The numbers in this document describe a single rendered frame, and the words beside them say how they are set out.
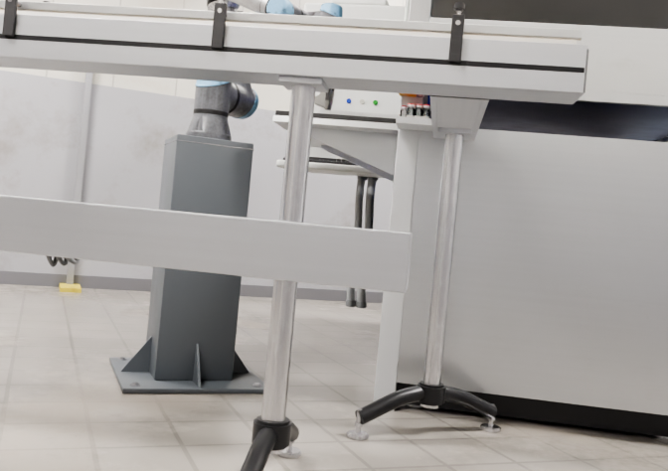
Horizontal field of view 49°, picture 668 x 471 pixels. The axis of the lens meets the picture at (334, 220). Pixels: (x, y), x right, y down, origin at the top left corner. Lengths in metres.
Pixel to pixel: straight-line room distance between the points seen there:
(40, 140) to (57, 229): 3.30
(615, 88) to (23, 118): 3.63
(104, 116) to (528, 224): 3.31
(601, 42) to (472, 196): 0.59
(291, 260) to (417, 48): 0.49
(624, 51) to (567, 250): 0.61
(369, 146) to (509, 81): 0.99
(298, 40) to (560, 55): 0.51
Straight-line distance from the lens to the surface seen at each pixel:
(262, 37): 1.53
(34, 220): 1.69
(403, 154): 2.27
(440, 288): 2.04
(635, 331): 2.34
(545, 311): 2.29
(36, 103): 4.97
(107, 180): 4.95
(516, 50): 1.48
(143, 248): 1.58
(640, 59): 2.39
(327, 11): 2.48
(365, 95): 3.34
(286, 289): 1.51
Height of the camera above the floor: 0.55
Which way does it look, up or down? level
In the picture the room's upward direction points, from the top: 5 degrees clockwise
